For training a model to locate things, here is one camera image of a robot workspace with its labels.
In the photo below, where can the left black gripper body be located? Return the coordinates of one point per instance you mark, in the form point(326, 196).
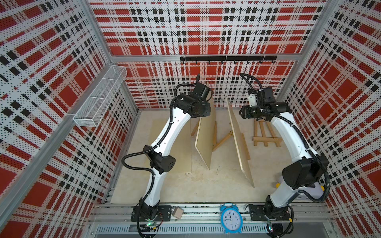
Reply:
point(203, 110)

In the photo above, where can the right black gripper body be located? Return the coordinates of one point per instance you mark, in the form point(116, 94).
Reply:
point(254, 112)

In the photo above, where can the small wooden easel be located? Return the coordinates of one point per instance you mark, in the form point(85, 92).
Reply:
point(264, 134)

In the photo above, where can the wooden board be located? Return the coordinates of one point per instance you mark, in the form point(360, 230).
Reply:
point(181, 149)
point(244, 164)
point(205, 135)

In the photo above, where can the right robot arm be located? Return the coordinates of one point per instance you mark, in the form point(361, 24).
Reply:
point(307, 174)

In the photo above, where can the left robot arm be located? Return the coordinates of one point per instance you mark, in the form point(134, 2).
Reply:
point(190, 101)

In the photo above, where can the right wooden easel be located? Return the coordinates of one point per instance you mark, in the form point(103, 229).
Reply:
point(245, 147)

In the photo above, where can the lavender toaster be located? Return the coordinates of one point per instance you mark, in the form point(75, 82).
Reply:
point(315, 191)

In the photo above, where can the small brown square block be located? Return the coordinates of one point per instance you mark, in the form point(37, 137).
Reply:
point(178, 212)

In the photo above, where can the blue alarm clock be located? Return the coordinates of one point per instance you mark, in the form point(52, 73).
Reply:
point(231, 218)

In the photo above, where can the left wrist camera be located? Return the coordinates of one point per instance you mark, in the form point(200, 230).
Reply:
point(200, 92)

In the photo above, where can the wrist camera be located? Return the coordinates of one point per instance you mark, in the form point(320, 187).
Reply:
point(200, 92)
point(261, 97)

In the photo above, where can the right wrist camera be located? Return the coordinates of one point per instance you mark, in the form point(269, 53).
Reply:
point(261, 97)

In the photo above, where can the black hook rail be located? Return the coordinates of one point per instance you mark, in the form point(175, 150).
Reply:
point(259, 58)

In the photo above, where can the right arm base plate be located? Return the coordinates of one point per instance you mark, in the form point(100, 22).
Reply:
point(257, 211)

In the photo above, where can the white wire mesh basket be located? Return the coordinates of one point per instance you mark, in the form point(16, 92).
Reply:
point(108, 82)

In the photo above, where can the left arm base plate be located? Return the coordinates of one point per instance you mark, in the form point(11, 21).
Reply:
point(163, 212)

